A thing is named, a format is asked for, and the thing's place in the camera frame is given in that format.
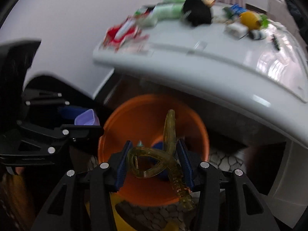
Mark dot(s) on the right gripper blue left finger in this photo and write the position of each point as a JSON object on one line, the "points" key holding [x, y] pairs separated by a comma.
{"points": [[121, 168]]}

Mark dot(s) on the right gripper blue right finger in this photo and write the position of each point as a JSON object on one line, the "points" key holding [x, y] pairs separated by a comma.
{"points": [[185, 163]]}

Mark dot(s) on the yellow-green hair claw clip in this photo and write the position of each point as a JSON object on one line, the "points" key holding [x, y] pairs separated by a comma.
{"points": [[165, 160]]}

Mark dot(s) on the small purple case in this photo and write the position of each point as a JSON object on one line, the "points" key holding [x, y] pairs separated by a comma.
{"points": [[87, 118]]}

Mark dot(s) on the pale green cream jar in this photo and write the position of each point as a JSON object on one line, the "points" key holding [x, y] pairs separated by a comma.
{"points": [[149, 20]]}

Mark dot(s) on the black sock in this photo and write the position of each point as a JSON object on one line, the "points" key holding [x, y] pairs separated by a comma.
{"points": [[196, 13]]}

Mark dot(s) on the red crochet bib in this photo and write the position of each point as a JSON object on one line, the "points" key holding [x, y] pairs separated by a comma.
{"points": [[110, 42]]}

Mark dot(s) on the white green ointment tube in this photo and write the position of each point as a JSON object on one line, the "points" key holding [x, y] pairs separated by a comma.
{"points": [[127, 28]]}

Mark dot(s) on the white power adapter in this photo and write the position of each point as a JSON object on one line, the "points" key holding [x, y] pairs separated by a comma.
{"points": [[236, 30]]}

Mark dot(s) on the small dark dropper bottle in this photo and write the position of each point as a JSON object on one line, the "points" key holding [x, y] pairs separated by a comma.
{"points": [[257, 34]]}

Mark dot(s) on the black bead hair clip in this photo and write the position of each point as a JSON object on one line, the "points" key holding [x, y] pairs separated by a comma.
{"points": [[275, 42]]}

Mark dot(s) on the light green lotion bottle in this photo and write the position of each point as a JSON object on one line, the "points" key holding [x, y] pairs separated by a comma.
{"points": [[168, 11]]}

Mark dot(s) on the yellow bear toy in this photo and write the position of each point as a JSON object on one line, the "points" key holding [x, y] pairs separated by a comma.
{"points": [[251, 20]]}

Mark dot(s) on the green round bottle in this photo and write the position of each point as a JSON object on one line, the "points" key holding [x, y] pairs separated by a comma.
{"points": [[264, 22]]}

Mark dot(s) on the blue cotton swab packet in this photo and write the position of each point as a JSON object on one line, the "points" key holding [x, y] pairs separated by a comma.
{"points": [[234, 10]]}

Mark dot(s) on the beige book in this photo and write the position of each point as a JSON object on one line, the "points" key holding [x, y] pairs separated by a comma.
{"points": [[209, 3]]}

